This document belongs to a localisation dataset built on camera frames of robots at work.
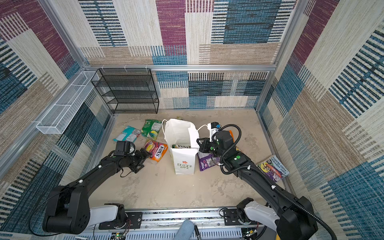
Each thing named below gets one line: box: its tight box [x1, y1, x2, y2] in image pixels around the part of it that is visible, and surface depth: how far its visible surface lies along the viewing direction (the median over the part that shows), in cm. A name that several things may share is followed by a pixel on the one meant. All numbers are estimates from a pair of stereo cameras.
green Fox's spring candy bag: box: [141, 119, 162, 141], surface depth 109 cm
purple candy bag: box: [197, 151, 221, 172], surface depth 91 cm
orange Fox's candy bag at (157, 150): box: [143, 140, 169, 162], surface depth 98 cm
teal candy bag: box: [112, 125, 142, 143], surface depth 107 cm
